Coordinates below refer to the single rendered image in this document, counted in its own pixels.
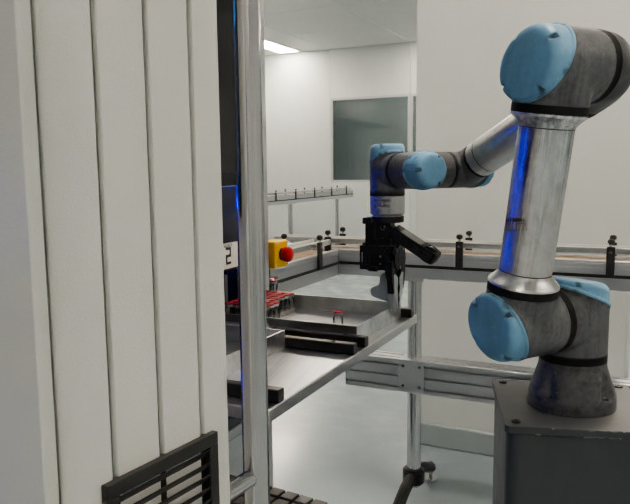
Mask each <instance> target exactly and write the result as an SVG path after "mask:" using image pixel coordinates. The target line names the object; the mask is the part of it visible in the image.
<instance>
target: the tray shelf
mask: <svg viewBox="0 0 630 504"><path fill-rule="evenodd" d="M415 323H417V315H416V314H414V316H413V317H412V318H407V317H401V318H399V319H398V320H396V321H394V322H393V323H391V324H389V325H388V326H386V327H384V328H383V329H381V330H379V331H378V332H376V333H374V334H373V335H371V336H369V337H368V346H367V347H366V348H363V347H357V353H356V354H355V355H349V354H341V353H332V352H323V351H315V350H306V349H297V348H289V347H285V348H284V349H282V350H280V351H278V352H276V353H274V354H272V355H270V356H268V357H267V370H268V385H270V386H277V387H283V388H284V400H283V401H282V402H280V403H273V402H268V420H269V423H270V422H272V421H273V420H275V419H276V418H277V417H279V416H280V415H282V414H283V413H285V412H286V411H288V410H289V409H291V408H292V407H294V406H295V405H297V404H298V403H299V402H301V401H302V400H304V399H305V398H307V397H308V396H310V395H311V394H313V393H314V392H316V391H317V390H319V389H320V388H321V387H323V386H324V385H326V384H327V383H329V382H330V381H332V380H333V379H335V378H336V377H338V376H339V375H341V374H342V373H343V372H345V371H346V370H348V369H349V368H351V367H352V366H354V365H355V364H357V363H358V362H360V361H361V360H363V359H364V358H366V357H367V356H368V355H370V354H371V353H373V352H374V351H376V350H377V349H379V348H380V347H382V346H383V345H385V344H386V343H388V342H389V341H390V340H392V339H393V338H395V337H396V336H398V335H399V334H401V333H402V332H404V331H405V330H407V329H408V328H410V327H411V326H412V325H414V324H415ZM227 379H228V380H235V381H241V370H240V371H238V372H236V373H234V374H232V375H230V376H228V377H227ZM227 406H228V416H230V417H236V418H241V419H242V404H241V397H234V396H228V395H227Z"/></svg>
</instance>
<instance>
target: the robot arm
mask: <svg viewBox="0 0 630 504"><path fill-rule="evenodd" d="M500 84H501V85H502V86H504V87H503V91H504V93H505V94H506V96H508V97H509V98H510V99H511V100H512V103H511V110H510V113H511V115H509V116H508V117H507V118H505V119H504V120H502V121H501V122H500V123H498V124H497V125H495V126H494V127H493V128H491V129H490V130H488V131H487V132H486V133H484V134H483V135H482V136H480V137H479V138H477V139H476V140H475V141H473V142H472V143H470V144H469V145H468V146H466V147H465V148H463V149H462V150H460V151H458V152H432V151H426V150H422V151H417V152H405V147H404V145H403V144H395V143H394V144H374V145H372V146H371V148H370V160H369V166H370V214H371V215H373V216H371V217H363V218H362V224H365V242H364V243H363V244H362V245H360V269H366V270H368V271H375V272H377V271H378V270H385V272H384V273H382V274H381V275H380V281H379V284H378V285H376V286H373V287H372V288H371V289H370V293H371V295H372V296H373V297H375V298H378V299H381V300H384V301H387V302H388V303H389V307H390V311H391V314H394V313H396V311H397V309H398V307H399V306H400V302H401V298H402V293H403V288H404V280H405V261H406V254H405V253H406V252H405V248H406V249H407V250H409V251H410V252H412V253H413V254H415V255H416V256H418V257H419V258H420V259H421V260H422V261H424V262H426V263H428V264H430V265H431V264H434V263H435V262H437V260H438V259H439V257H440V256H441V252H440V251H439V250H438V249H437V248H436V247H434V246H432V245H430V244H428V243H427V242H425V241H423V240H422V239H420V238H419V237H417V236H416V235H414V234H413V233H411V232H410V231H408V230H407V229H405V228H404V227H402V226H401V225H398V226H395V223H401V222H404V216H402V214H404V213H405V196H404V195H405V189H417V190H429V189H438V188H476V187H482V186H485V185H487V184H489V183H490V182H491V179H492V178H493V177H494V173H495V171H496V170H498V169H499V168H501V167H503V166H504V165H506V164H507V163H509V162H511V161H512V160H514V161H513V168H512V175H511V183H510V190H509V197H508V204H507V211H506V219H505V226H504V233H503V240H502V247H501V255H500V262H499V268H498V269H497V270H495V271H494V272H492V273H491V274H490V275H489V276H488V281H487V287H486V293H482V294H480V295H479V296H477V297H476V298H475V300H473V301H472V302H471V304H470V307H469V311H468V323H469V329H470V332H471V335H472V337H473V339H474V340H475V342H476V345H477V346H478V348H479V349H480V350H481V351H482V352H483V353H484V354H485V355H486V356H487V357H489V358H490V359H492V360H495V361H498V362H509V361H514V362H519V361H522V360H524V359H527V358H533V357H538V356H539V359H538V363H537V365H536V368H535V371H534V373H533V376H532V379H531V381H530V384H529V386H528V396H527V401H528V403H529V404H530V405H531V406H533V407H534V408H536V409H538V410H540V411H543V412H546V413H549V414H553V415H558V416H563V417H571V418H600V417H605V416H609V415H611V414H613V413H614V412H615V411H616V406H617V396H616V393H615V389H614V386H613V383H612V380H611V376H610V373H609V370H608V365H607V362H608V338H609V314H610V308H611V304H610V291H609V288H608V287H607V286H606V285H605V284H603V283H600V282H596V281H590V280H584V279H576V278H568V277H558V276H552V273H553V267H554V261H555V255H556V248H557V242H558V236H559V230H560V224H561V217H562V211H563V205H564V199H565V192H566V186H567V180H568V174H569V167H570V161H571V155H572V149H573V143H574V136H575V130H576V128H577V127H578V126H579V125H580V124H581V123H583V122H584V121H585V120H587V119H589V118H592V117H593V116H595V115H597V114H598V113H600V112H602V111H603V110H605V109H606V108H608V107H609V106H611V105H612V104H614V103H615V102H616V101H617V100H619V99H620V98H621V97H622V96H623V95H624V93H625V92H626V91H627V90H628V88H629V87H630V45H629V44H628V42H627V41H626V40H625V39H624V38H623V37H622V36H620V35H619V34H617V33H615V32H612V31H609V30H605V29H593V28H586V27H578V26H570V25H567V24H564V23H557V22H556V23H538V24H534V25H531V26H529V27H527V28H525V29H523V30H522V31H521V32H519V33H518V35H517V37H516V38H514V39H513V40H512V41H511V42H510V44H509V45H508V47H507V49H506V50H505V53H504V55H503V58H502V61H501V65H500ZM384 226H385V227H384ZM362 252H363V264H362Z"/></svg>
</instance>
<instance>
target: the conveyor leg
mask: <svg viewBox="0 0 630 504"><path fill-rule="evenodd" d="M426 280H428V279H412V278H405V280H404V281H408V308H414V314H416V315H417V323H415V324H414V325H412V326H411V327H410V328H408V335H407V358H409V359H414V360H416V359H421V358H422V282H424V281H426ZM407 469H409V470H412V471H417V470H420V469H421V394H415V393H407Z"/></svg>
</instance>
